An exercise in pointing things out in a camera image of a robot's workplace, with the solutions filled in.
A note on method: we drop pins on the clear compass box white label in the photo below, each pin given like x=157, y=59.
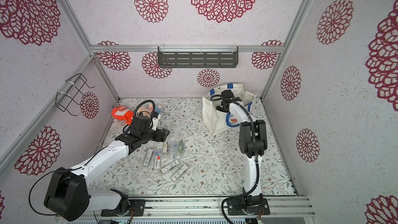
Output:
x=148, y=156

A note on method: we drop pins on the cartoon boy plush doll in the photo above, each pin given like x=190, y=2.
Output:
x=147, y=109

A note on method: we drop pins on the aluminium front rail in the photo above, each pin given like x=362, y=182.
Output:
x=212, y=207

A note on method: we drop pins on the white canvas tote bag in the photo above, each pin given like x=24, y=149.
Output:
x=217, y=121

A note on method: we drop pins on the black wire wall rack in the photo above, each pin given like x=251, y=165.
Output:
x=65, y=98

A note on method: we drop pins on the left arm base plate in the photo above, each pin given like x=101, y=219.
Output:
x=128, y=208

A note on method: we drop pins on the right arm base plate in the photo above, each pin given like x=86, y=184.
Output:
x=248, y=206

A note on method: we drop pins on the clear compass box blue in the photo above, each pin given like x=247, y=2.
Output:
x=173, y=149

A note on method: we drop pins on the red plush toy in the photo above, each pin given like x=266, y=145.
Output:
x=122, y=113

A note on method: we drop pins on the clear compass box red label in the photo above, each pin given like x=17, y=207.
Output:
x=157, y=159

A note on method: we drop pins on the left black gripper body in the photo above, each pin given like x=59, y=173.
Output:
x=156, y=135

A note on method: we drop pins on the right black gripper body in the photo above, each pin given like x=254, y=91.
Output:
x=223, y=107

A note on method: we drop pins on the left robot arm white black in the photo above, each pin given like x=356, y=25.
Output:
x=68, y=195

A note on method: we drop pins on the grey wall shelf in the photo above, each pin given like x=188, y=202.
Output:
x=198, y=57

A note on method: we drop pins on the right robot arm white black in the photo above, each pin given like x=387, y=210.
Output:
x=252, y=143

